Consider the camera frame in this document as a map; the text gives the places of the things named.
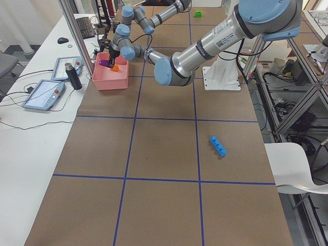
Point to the aluminium frame post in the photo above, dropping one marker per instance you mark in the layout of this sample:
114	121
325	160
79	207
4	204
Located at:
73	27

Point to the brown paper table cover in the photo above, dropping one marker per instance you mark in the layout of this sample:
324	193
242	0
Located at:
138	168

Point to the white camera stand column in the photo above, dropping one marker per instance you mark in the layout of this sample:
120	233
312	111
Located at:
222	74

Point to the purple toy block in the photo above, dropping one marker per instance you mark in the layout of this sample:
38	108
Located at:
104	63

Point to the orange toy block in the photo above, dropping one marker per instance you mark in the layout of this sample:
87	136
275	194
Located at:
115	68

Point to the black water bottle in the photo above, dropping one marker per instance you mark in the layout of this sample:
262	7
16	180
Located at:
72	76

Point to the black keyboard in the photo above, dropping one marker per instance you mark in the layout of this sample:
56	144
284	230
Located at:
85	27

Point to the pink plastic box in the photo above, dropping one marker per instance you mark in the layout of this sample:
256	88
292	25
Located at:
106	79

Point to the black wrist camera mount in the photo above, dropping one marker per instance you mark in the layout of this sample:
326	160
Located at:
104	44

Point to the white chair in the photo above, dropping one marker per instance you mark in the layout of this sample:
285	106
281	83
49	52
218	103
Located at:
291	169

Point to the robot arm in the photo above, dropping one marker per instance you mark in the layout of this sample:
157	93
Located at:
274	20
138	14

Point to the near blue teach pendant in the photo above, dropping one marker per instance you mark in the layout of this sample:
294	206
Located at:
44	95

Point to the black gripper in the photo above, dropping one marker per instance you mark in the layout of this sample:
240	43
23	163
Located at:
113	54

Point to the green toy block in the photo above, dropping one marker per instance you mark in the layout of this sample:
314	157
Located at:
198	14

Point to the black computer mouse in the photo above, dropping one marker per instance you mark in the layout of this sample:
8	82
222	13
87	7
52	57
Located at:
62	40

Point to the long blue toy block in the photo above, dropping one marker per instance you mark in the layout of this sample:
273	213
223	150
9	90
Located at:
218	146

